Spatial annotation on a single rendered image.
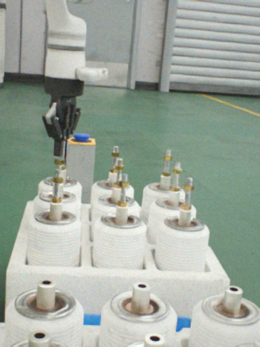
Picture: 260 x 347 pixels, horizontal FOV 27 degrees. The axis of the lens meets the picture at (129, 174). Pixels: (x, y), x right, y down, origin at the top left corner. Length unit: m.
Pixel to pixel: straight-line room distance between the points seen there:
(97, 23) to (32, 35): 0.70
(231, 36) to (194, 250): 5.43
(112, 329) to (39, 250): 0.33
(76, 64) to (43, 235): 0.32
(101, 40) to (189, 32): 0.98
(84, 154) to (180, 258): 0.46
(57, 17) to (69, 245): 0.41
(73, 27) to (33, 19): 4.91
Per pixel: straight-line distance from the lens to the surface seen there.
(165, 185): 1.21
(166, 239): 0.97
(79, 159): 1.33
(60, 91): 1.01
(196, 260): 0.98
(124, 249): 0.95
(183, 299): 0.97
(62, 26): 1.00
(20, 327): 0.66
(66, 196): 1.09
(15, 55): 5.91
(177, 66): 6.13
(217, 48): 6.27
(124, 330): 0.66
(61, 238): 0.94
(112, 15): 5.99
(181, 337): 0.78
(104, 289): 0.95
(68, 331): 0.66
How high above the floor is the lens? 0.58
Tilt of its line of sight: 15 degrees down
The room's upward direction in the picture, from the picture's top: 5 degrees clockwise
